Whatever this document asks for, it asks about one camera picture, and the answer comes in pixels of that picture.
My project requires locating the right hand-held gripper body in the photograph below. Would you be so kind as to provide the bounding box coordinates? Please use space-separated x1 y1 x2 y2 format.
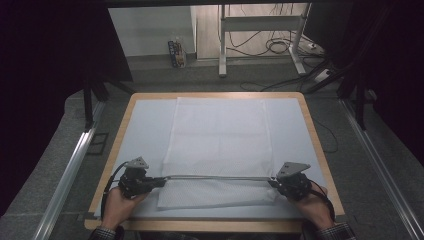
275 161 313 202

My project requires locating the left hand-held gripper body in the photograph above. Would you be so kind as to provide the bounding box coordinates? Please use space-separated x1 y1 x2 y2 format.
117 156 158 200

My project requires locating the white cloth with grey stripe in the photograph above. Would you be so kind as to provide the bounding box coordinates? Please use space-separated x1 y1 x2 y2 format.
156 96 280 211

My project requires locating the person's left hand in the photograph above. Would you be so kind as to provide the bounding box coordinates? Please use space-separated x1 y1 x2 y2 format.
100 185 150 232

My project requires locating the person's right hand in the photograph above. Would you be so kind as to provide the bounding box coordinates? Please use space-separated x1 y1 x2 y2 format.
289 182 335 232

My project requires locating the wooden-framed white work board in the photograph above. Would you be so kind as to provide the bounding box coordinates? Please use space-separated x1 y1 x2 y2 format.
93 97 329 222

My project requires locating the black metal stand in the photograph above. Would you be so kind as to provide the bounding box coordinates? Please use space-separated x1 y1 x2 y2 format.
82 78 110 132
335 74 368 132

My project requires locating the white power strip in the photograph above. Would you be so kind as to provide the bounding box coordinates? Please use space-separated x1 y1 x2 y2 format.
313 67 333 84

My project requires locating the dark curtain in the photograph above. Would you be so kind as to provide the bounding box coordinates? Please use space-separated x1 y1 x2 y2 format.
0 0 135 218
302 0 424 168

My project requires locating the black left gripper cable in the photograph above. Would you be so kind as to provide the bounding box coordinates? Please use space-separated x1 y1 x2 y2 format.
100 161 130 221

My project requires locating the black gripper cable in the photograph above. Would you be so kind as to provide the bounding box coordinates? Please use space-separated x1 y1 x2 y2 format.
100 161 130 221
309 179 336 222

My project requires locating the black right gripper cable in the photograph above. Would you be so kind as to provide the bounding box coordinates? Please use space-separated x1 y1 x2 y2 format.
309 179 336 222

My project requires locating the black flat floor frame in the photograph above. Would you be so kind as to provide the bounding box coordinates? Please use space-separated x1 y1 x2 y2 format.
85 132 110 156

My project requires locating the thin black floor cable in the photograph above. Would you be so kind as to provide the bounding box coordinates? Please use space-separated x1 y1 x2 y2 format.
312 118 340 155

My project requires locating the aluminium rail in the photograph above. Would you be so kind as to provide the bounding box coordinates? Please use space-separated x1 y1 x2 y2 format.
32 100 107 240
339 99 424 240

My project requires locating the long black floor cable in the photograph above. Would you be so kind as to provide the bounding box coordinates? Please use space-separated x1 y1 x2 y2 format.
239 74 316 92

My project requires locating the tangle of black floor cables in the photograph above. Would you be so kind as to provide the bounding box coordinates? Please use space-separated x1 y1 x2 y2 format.
225 29 303 58

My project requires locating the white metal desk frame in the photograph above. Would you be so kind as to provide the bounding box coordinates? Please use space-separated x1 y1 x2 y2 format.
217 3 313 79

